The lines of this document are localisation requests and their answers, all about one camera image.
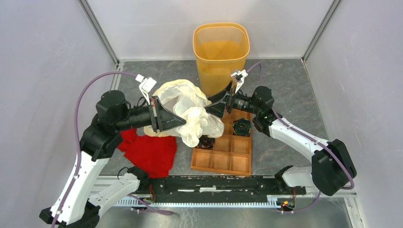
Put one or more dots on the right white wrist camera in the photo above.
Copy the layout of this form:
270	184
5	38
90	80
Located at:
239	78

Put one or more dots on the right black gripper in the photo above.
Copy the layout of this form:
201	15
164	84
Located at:
218	109

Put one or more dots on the black rolled bag middle-left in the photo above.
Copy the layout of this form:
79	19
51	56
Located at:
206	143

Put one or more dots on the black green rolled bag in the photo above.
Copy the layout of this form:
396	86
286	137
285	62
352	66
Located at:
242	127

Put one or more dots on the cream plastic trash bag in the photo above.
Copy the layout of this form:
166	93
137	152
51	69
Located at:
187	101

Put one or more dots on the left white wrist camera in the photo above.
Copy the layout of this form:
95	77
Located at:
146	85

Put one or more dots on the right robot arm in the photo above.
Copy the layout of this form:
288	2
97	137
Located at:
331	167

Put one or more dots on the red cloth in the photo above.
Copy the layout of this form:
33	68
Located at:
153	155

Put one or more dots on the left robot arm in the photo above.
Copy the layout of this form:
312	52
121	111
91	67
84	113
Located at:
76	207

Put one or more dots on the wooden compartment tray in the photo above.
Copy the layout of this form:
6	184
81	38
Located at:
231	154

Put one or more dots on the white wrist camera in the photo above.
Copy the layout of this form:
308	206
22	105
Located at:
146	85
239	78

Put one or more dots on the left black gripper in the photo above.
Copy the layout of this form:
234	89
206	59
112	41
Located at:
162	119

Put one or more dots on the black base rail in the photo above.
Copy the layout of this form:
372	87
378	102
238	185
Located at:
217	189

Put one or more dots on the yellow plastic trash bin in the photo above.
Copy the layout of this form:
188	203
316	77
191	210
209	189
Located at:
219	49

